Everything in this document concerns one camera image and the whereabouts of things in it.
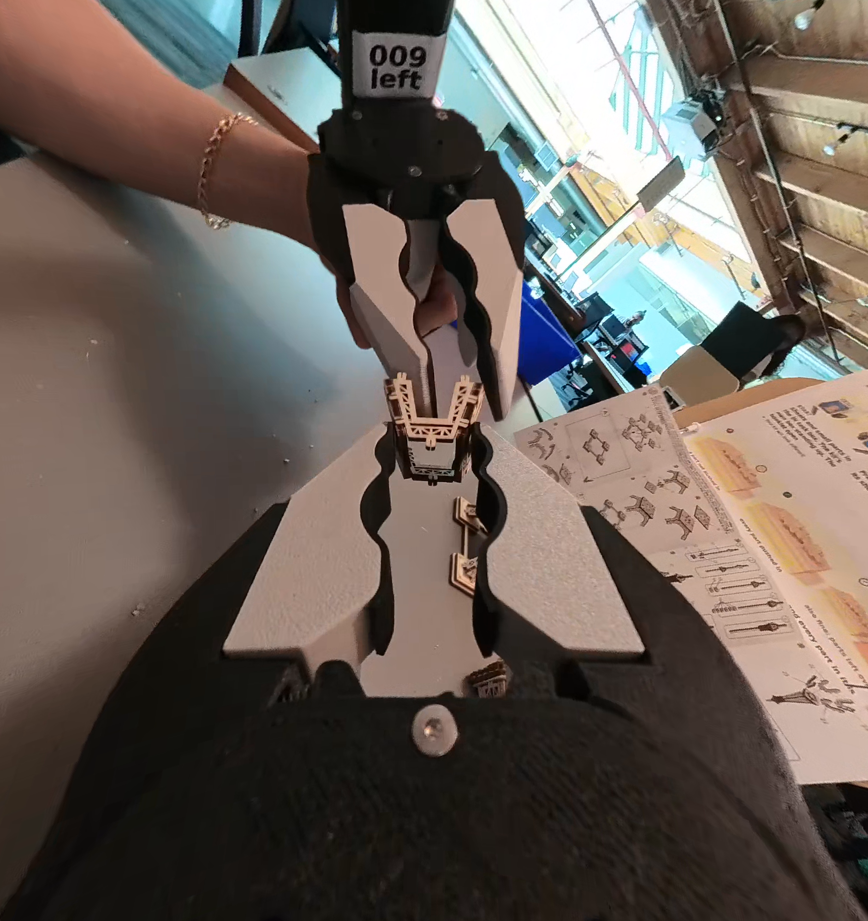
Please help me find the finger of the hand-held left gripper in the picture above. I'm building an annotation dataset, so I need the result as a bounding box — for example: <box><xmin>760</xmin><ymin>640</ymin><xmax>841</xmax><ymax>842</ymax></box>
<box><xmin>441</xmin><ymin>200</ymin><xmax>527</xmax><ymax>423</ymax></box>
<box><xmin>342</xmin><ymin>203</ymin><xmax>436</xmax><ymax>418</ymax></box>

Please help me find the person's left hand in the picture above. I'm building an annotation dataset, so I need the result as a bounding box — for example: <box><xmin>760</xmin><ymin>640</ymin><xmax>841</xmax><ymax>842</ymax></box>
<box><xmin>317</xmin><ymin>237</ymin><xmax>462</xmax><ymax>351</ymax></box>

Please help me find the wooden tower arched base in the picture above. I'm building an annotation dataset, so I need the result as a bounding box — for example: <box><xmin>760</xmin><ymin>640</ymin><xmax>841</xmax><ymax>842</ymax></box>
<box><xmin>448</xmin><ymin>496</ymin><xmax>488</xmax><ymax>598</ymax></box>

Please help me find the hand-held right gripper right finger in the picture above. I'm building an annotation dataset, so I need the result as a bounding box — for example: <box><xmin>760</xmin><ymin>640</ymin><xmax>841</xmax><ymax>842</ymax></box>
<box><xmin>471</xmin><ymin>423</ymin><xmax>649</xmax><ymax>663</ymax></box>

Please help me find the blue plastic bin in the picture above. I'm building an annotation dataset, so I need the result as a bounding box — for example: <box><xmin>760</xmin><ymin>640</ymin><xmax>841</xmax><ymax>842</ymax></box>
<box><xmin>516</xmin><ymin>281</ymin><xmax>582</xmax><ymax>386</ymax></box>

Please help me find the person's left forearm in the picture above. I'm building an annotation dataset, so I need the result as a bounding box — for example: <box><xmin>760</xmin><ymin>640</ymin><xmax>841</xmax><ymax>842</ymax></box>
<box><xmin>0</xmin><ymin>0</ymin><xmax>320</xmax><ymax>253</ymax></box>

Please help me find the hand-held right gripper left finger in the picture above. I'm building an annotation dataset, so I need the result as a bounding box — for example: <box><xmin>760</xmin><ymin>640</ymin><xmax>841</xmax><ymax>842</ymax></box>
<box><xmin>221</xmin><ymin>421</ymin><xmax>399</xmax><ymax>661</ymax></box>

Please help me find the brown cardboard board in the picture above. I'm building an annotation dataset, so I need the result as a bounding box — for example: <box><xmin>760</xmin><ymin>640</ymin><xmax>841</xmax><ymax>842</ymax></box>
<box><xmin>675</xmin><ymin>378</ymin><xmax>823</xmax><ymax>429</ymax></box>

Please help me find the white assembly instruction sheet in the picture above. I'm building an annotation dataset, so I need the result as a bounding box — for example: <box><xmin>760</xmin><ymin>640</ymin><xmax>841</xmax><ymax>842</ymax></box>
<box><xmin>513</xmin><ymin>385</ymin><xmax>868</xmax><ymax>787</ymax></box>

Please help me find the gold chain bracelet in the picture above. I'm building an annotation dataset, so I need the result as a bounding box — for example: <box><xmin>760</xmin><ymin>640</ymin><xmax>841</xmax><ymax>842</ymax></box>
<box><xmin>198</xmin><ymin>113</ymin><xmax>260</xmax><ymax>231</ymax></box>

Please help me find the black speaker on pole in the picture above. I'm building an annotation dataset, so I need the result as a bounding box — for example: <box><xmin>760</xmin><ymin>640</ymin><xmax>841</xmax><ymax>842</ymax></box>
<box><xmin>635</xmin><ymin>154</ymin><xmax>688</xmax><ymax>214</ymax></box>

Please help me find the printed sheet with yellow pictures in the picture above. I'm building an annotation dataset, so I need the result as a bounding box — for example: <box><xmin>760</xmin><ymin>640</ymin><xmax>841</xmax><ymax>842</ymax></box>
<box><xmin>682</xmin><ymin>363</ymin><xmax>868</xmax><ymax>692</ymax></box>

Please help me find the wooden tower spire section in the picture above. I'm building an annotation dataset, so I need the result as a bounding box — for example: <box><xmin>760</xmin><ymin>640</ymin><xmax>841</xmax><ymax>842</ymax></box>
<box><xmin>464</xmin><ymin>661</ymin><xmax>510</xmax><ymax>699</ymax></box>

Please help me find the ceiling projector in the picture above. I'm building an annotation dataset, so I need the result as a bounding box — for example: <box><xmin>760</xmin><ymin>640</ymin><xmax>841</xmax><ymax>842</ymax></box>
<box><xmin>660</xmin><ymin>97</ymin><xmax>720</xmax><ymax>161</ymax></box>

